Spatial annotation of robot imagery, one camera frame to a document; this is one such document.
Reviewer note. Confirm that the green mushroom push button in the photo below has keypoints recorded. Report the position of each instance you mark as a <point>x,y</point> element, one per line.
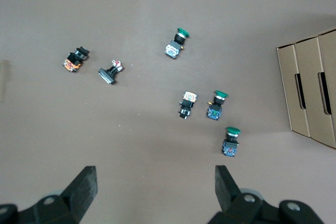
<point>214,112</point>
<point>230,148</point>
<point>173,48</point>

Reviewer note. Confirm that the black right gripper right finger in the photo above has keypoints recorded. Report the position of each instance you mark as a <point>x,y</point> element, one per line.
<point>228,195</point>

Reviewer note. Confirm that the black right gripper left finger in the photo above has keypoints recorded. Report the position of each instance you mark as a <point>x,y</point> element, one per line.
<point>78,195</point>

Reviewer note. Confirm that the black square button red contacts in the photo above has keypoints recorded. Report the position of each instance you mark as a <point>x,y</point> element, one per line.
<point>107,75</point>

